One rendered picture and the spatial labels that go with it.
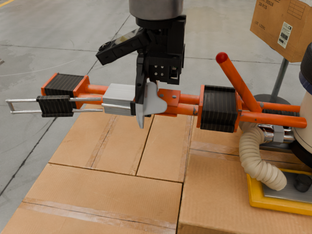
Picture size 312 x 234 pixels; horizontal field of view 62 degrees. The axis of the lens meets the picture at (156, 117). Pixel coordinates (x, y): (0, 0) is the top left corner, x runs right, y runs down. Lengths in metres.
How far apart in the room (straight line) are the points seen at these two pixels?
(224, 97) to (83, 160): 0.79
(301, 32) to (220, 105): 1.39
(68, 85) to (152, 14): 0.28
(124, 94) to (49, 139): 1.67
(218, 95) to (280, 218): 0.27
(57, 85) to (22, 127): 1.81
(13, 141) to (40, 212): 1.28
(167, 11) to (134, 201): 0.77
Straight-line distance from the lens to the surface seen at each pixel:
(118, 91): 0.59
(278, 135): 0.62
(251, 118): 0.56
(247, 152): 0.56
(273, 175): 0.56
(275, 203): 0.58
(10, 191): 1.97
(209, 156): 0.66
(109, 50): 0.51
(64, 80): 0.64
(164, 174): 1.12
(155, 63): 0.48
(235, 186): 0.61
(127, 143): 1.26
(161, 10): 0.43
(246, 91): 0.55
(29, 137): 2.30
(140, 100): 0.49
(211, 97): 0.58
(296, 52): 1.95
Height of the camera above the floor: 1.42
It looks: 39 degrees down
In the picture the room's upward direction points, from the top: straight up
